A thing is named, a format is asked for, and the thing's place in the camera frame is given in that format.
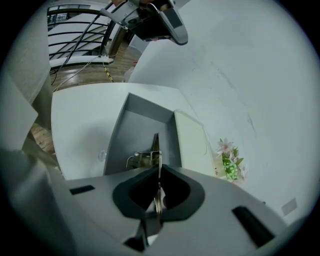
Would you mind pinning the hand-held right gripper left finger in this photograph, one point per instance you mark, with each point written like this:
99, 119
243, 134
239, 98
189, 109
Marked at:
100, 200

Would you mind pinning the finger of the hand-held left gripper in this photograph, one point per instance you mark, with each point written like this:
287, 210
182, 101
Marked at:
147, 27
175, 30

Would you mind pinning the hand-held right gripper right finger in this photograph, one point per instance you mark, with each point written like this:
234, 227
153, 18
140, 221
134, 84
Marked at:
215, 225

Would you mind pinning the grey rectangular container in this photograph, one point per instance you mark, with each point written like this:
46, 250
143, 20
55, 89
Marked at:
140, 125

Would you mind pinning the small clear plastic piece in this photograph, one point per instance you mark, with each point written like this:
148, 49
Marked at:
101, 155

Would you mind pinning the translucent plastic bottle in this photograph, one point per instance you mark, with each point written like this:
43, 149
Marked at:
129, 74

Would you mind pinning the white power strip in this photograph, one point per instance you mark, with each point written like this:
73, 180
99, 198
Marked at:
106, 58

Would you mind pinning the pink artificial flower bouquet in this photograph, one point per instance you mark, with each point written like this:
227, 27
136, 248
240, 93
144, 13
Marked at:
231, 160

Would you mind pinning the black metal railing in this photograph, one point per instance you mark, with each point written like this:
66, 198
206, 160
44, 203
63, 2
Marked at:
75, 45

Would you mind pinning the grey square patch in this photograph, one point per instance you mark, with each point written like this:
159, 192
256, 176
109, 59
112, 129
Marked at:
289, 206

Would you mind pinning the brown wooden post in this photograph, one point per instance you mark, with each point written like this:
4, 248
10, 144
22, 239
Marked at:
118, 43

